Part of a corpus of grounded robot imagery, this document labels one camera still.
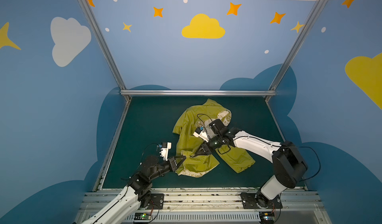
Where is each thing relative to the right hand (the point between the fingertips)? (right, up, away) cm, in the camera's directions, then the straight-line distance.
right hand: (198, 151), depth 80 cm
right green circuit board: (+33, -30, -9) cm, 46 cm away
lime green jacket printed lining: (+5, +16, +19) cm, 26 cm away
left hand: (-7, -2, -5) cm, 9 cm away
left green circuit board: (-28, -29, -10) cm, 41 cm away
